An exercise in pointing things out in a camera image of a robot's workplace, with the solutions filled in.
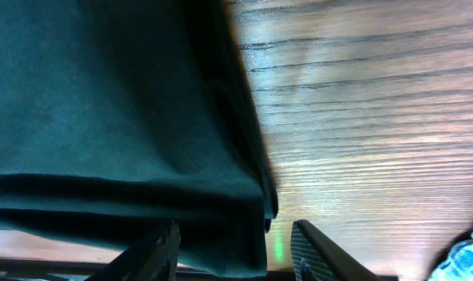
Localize black t-shirt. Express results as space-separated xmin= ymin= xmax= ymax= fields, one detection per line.
xmin=0 ymin=0 xmax=278 ymax=278

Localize light blue denim jeans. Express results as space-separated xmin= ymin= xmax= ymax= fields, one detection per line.
xmin=428 ymin=232 xmax=473 ymax=281

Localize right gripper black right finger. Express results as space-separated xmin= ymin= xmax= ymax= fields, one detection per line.
xmin=290 ymin=219 xmax=382 ymax=281

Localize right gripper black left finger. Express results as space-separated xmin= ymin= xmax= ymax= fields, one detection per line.
xmin=85 ymin=221 xmax=180 ymax=281

